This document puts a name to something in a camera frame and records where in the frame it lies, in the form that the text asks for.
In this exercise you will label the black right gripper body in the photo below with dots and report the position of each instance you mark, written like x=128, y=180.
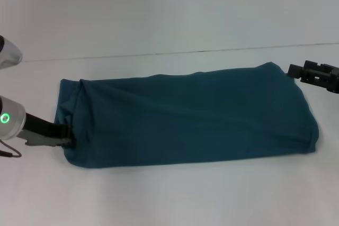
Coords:
x=335, y=79

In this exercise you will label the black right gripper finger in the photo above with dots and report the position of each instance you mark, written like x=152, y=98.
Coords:
x=304, y=73

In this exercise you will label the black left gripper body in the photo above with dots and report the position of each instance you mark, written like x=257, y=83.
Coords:
x=42, y=130

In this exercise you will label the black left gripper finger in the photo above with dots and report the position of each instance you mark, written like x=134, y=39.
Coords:
x=72, y=143

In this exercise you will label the teal t-shirt with FREE print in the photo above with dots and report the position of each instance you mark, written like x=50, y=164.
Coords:
x=185, y=120

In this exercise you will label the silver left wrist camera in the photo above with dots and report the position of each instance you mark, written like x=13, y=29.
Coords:
x=9, y=51

